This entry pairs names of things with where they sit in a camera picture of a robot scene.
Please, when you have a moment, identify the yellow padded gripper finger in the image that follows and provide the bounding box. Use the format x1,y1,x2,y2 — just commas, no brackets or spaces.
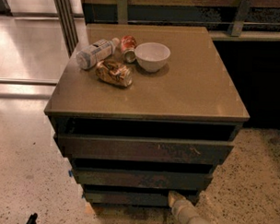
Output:
169,191,186,207

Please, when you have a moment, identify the clear plastic water bottle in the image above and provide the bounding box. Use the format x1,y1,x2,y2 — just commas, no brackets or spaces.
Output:
76,38,121,70

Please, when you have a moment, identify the middle drawer front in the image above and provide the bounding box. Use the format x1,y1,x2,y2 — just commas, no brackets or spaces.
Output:
73,169,213,191

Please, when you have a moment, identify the blue tape piece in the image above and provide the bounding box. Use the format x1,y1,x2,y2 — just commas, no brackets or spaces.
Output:
68,171,74,177

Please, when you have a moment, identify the top drawer front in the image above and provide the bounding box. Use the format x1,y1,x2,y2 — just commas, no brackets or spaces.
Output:
54,134,234,164

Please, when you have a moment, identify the drawer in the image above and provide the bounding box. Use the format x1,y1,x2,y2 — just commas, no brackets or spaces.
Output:
73,169,213,191
84,191,169,207
54,134,234,164

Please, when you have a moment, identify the brown drawer cabinet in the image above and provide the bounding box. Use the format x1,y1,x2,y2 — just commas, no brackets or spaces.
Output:
45,24,250,203

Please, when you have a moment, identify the metal railing post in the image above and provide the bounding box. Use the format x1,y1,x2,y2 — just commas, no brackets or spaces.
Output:
53,0,78,56

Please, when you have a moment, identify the black object on floor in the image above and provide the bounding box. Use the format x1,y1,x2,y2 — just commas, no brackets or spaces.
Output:
26,213,38,224

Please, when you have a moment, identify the crushed brown snack can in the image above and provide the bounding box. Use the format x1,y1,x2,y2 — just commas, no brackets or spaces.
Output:
95,59,133,88

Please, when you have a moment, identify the white bowl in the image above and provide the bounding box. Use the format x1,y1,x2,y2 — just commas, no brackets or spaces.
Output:
134,42,170,73

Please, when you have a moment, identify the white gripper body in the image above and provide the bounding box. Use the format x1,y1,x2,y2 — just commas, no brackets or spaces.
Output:
171,199,198,221

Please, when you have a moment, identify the red soda can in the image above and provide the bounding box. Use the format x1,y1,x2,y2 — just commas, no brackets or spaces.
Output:
120,35,137,63

